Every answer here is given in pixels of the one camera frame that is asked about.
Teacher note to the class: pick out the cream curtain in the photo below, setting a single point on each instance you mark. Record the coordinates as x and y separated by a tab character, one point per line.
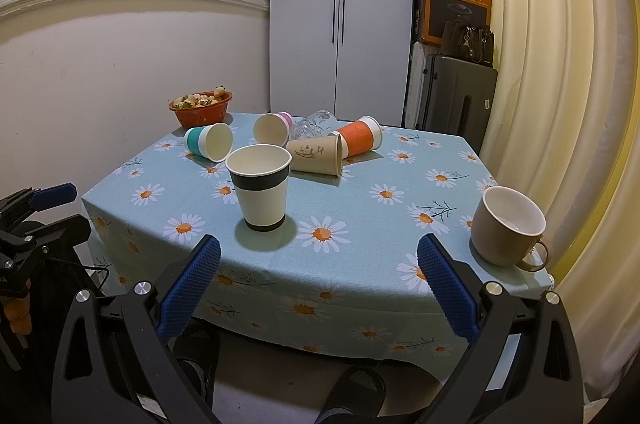
565	131

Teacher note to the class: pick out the person's left hand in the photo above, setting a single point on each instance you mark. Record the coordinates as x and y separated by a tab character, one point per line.
17	312

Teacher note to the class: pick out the beige ceramic mug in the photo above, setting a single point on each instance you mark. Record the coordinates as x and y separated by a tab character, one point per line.
508	230

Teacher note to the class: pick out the pink and white paper cup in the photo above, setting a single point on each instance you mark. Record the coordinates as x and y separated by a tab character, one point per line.
273	128

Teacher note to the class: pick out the red bowl with snacks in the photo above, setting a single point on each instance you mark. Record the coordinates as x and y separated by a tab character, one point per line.
203	108

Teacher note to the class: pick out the clear glass cup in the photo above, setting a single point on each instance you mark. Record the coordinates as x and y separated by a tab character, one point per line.
319	124

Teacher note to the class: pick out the blue daisy tablecloth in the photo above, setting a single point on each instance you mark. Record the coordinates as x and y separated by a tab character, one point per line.
340	275

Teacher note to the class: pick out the brown kraft paper cup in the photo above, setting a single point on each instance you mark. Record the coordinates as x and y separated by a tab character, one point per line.
318	155

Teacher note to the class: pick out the dark brown handbag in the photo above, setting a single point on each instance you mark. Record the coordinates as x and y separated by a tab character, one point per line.
472	44

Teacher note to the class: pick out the orange and white paper cup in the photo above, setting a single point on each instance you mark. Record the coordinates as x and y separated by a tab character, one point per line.
360	136

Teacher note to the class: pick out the white double-door cabinet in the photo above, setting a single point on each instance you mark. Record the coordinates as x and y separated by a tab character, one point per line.
349	57

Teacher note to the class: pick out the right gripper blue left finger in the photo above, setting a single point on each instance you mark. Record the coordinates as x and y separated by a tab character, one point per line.
183	284

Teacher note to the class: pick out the black and white paper cup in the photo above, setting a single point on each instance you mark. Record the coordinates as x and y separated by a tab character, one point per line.
259	174

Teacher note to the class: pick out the teal and white paper cup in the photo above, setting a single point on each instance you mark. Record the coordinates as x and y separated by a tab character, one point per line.
212	142

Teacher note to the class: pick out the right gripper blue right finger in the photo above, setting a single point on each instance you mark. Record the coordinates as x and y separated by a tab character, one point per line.
446	278

